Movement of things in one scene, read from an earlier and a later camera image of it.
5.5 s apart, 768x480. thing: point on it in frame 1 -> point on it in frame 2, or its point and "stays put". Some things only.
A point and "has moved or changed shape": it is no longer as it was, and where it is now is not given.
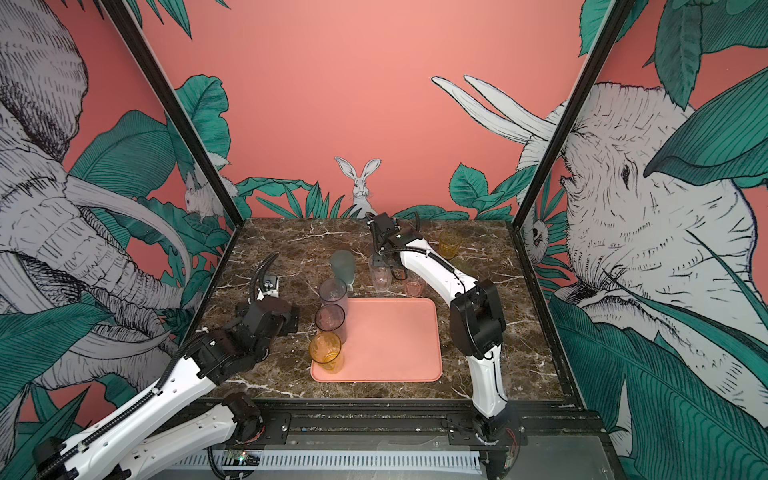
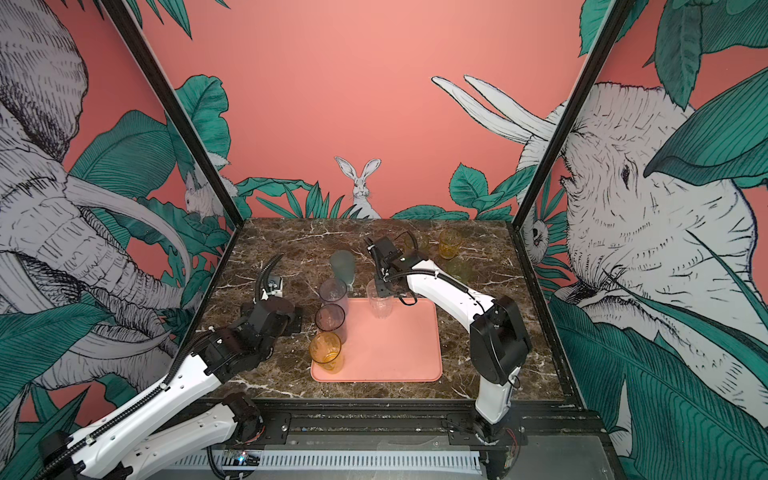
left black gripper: x=291 y=324 stays put
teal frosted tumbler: x=344 y=265 stays put
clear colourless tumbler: x=382 y=278 has moved or changed shape
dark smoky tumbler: x=332 y=317 stays put
